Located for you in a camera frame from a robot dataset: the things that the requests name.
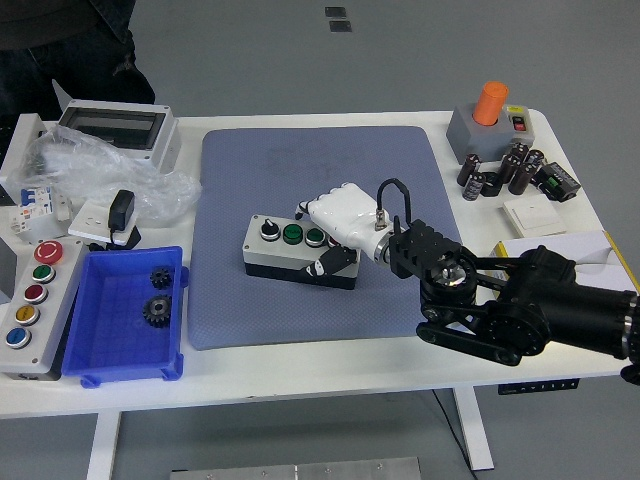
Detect grey windowed distribution box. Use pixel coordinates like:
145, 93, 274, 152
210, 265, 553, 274
56, 98, 181, 175

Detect blue-grey fabric mat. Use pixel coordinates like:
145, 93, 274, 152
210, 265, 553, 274
187, 125, 480, 351

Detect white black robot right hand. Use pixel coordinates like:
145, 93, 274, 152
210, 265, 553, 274
295, 182, 394, 281

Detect white yellow-edged flat box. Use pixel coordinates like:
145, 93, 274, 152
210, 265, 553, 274
492, 229, 640, 301

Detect white wall socket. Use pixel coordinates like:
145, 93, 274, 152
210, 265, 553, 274
67, 199, 124, 240

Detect person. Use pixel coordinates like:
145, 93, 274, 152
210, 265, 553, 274
0, 0, 156, 121

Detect grey five-button control box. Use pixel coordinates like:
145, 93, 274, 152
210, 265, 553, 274
0, 238, 89, 382

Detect blue plastic bin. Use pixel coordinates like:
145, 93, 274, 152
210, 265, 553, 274
60, 244, 190, 389

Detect grey rocker switch box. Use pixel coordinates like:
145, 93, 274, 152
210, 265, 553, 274
503, 103, 535, 146

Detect grey base block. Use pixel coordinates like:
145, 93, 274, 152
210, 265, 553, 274
446, 102, 514, 164

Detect black table control panel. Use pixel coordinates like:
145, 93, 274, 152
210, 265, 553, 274
497, 378, 581, 396

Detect orange cylinder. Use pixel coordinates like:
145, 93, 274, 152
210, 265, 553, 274
472, 81, 510, 126

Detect white circuit breaker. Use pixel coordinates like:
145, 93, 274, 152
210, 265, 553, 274
8, 184, 56, 236

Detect black power adapter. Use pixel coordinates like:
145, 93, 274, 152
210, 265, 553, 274
88, 188, 144, 252

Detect grey four-button control box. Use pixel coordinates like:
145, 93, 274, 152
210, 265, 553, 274
241, 214, 362, 291

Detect small black gear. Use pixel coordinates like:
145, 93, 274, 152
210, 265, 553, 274
149, 267, 175, 291

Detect grey metal plate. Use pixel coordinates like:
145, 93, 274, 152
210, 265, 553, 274
169, 455, 424, 480

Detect white open enclosure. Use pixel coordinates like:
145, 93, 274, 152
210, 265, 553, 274
0, 113, 49, 201

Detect black ring-shaped part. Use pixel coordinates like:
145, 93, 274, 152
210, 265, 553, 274
480, 170, 505, 197

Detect black module green terminals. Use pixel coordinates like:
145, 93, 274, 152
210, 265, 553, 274
532, 160, 581, 203

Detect clear plastic bag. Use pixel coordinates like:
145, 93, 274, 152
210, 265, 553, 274
18, 123, 202, 224

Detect white wall switch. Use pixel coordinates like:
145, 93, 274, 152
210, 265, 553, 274
501, 193, 568, 237

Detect large black gear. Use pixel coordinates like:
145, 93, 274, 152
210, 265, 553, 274
141, 294, 174, 330

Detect white table leg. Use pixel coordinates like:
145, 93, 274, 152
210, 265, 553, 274
452, 387, 496, 471
85, 412, 124, 480

